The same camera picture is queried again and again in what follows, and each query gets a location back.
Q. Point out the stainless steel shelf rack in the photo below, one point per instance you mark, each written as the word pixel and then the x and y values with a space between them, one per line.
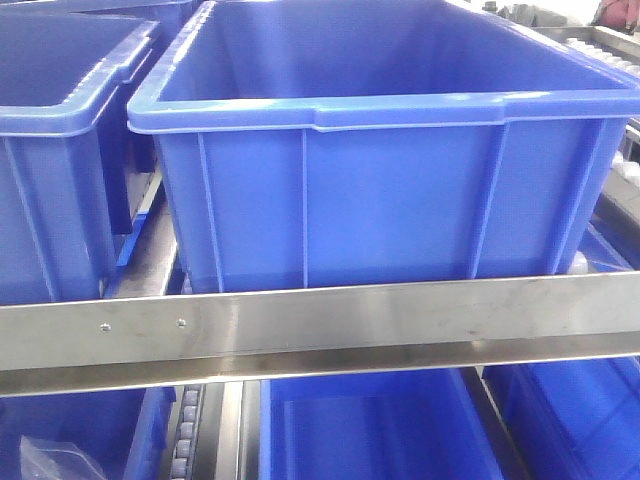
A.
pixel 142 340

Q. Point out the blue plastic bin upper middle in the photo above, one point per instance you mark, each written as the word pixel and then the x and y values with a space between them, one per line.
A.
pixel 306 144

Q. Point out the blue plastic bin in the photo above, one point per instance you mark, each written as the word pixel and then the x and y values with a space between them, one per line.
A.
pixel 122 431
pixel 72 172
pixel 576 419
pixel 395 425
pixel 306 144

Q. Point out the blue plastic bin lower middle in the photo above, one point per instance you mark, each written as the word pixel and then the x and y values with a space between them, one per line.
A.
pixel 395 425

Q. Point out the roller track strip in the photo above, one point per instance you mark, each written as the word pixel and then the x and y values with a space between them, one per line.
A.
pixel 185 442

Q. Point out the blue plastic bin upper left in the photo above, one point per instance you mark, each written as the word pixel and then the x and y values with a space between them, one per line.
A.
pixel 72 172

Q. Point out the blue plastic bin lower left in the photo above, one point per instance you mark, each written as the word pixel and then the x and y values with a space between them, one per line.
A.
pixel 122 431

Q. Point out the blue plastic bin lower right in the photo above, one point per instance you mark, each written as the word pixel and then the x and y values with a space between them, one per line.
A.
pixel 576 419

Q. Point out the clear plastic bag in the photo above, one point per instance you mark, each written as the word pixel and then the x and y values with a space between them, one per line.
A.
pixel 46 459

